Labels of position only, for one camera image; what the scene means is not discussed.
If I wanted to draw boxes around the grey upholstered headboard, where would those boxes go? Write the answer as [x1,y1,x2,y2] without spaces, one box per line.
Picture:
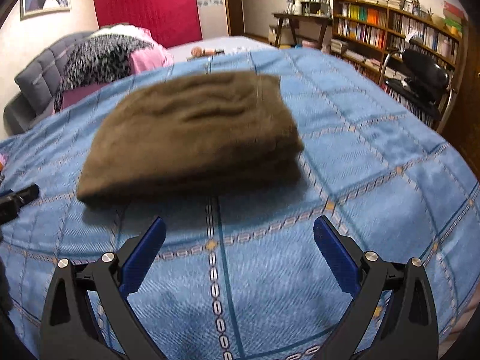
[3,31,93,136]

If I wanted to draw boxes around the red mattress against wardrobe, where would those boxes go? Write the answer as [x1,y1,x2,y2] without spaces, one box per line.
[94,0,203,48]

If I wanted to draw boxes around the wooden bookshelf with books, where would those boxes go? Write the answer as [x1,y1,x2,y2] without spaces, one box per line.
[330,0,462,83]

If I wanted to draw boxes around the blue patterned bed cover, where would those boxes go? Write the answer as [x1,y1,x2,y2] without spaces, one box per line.
[1,49,479,359]

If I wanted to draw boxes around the hair dryer on bed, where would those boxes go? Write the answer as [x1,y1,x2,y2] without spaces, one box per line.
[186,46,225,61]

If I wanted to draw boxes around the brown fleece pants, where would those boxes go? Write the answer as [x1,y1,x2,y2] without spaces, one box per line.
[76,71,304,205]

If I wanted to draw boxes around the pink quilt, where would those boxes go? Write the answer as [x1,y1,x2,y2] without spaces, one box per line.
[61,24,174,111]

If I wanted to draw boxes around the wooden desk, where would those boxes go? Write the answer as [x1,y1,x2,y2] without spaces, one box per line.
[272,12,333,50]

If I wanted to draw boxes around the wooden door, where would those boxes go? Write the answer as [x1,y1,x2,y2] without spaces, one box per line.
[442,19,480,178]

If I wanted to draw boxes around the white bed sheet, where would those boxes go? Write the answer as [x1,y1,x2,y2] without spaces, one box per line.
[167,36,275,63]

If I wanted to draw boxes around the black office chair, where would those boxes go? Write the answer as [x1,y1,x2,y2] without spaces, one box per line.
[379,48,455,129]

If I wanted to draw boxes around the leopard print blanket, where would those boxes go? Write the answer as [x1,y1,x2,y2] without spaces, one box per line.
[54,34,154,113]

